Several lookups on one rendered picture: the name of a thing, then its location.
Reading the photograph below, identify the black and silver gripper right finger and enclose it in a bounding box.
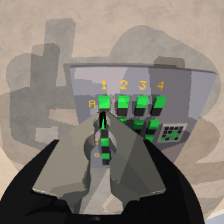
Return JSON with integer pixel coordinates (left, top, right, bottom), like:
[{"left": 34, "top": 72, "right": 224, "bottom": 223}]
[{"left": 104, "top": 111, "right": 205, "bottom": 224}]

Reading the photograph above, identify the grey switch panel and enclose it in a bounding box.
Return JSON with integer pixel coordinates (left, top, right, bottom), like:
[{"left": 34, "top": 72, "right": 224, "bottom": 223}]
[{"left": 70, "top": 64, "right": 217, "bottom": 168}]

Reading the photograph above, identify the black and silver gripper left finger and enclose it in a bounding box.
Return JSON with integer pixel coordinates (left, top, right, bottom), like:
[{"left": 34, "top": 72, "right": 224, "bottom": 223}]
[{"left": 0, "top": 111, "right": 104, "bottom": 224}]

